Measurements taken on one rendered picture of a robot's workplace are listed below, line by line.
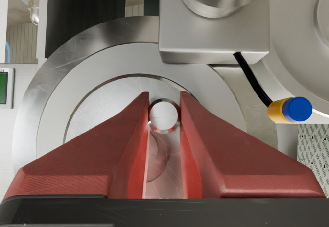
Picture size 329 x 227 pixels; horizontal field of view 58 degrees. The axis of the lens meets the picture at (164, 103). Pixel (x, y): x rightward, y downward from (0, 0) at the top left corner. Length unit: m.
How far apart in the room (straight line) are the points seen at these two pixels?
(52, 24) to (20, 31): 4.21
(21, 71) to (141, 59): 0.42
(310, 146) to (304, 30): 0.23
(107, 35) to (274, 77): 0.10
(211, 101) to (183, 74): 0.02
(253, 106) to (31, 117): 0.12
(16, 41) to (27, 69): 3.87
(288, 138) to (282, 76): 0.35
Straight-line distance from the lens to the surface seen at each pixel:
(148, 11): 0.53
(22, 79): 0.57
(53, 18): 0.20
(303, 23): 0.19
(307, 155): 0.40
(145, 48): 0.16
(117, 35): 0.17
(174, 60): 0.15
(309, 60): 0.19
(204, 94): 0.16
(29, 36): 4.26
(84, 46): 0.18
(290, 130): 0.52
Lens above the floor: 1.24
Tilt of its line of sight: 4 degrees down
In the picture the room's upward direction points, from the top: 179 degrees counter-clockwise
